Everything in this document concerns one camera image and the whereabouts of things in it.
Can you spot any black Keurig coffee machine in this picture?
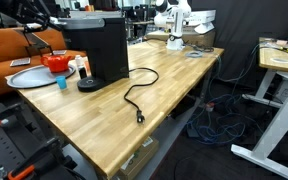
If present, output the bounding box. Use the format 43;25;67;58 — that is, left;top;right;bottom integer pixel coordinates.
52;15;130;93

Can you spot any small blue plastic cup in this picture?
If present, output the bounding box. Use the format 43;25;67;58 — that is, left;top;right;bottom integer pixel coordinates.
55;75;68;90

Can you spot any small cardboard box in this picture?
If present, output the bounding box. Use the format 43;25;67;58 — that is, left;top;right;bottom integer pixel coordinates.
112;135;160;180

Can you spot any black coffee machine power cable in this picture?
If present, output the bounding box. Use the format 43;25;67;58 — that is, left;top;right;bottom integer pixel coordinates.
123;67;160;124

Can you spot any large cardboard box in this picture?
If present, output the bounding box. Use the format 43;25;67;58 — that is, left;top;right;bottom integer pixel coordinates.
145;29;217;48

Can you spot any round grey metal tray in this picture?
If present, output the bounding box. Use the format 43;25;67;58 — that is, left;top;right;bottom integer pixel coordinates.
6;63;77;90

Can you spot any white flat box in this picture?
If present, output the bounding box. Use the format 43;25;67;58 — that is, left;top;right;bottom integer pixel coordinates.
185;9;217;26
194;22;215;35

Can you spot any blue cable bundle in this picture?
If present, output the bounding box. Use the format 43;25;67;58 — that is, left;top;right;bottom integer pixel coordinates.
185;43;268;146

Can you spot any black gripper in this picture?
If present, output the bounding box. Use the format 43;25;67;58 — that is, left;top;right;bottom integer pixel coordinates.
0;0;63;33

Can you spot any red teapot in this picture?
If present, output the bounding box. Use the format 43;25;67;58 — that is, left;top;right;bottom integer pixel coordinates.
39;54;73;73

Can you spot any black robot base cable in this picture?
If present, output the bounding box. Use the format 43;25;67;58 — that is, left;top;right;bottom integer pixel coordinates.
183;43;215;54

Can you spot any orange sofa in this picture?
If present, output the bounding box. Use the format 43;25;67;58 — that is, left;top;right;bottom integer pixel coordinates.
0;26;87;101

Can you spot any small white bottle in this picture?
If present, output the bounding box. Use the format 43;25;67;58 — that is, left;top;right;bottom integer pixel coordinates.
74;54;86;69

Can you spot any grey cable coil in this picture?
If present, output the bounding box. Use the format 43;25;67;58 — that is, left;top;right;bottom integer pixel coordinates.
184;49;205;59

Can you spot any grey table frame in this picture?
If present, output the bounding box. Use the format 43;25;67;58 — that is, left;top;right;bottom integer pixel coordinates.
130;54;223;180

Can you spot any white leg wooden desk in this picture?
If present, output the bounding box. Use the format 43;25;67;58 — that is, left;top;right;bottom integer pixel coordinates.
231;36;288;180

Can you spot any black backdrop curtain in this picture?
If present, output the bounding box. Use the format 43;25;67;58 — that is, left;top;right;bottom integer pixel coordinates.
190;0;288;84

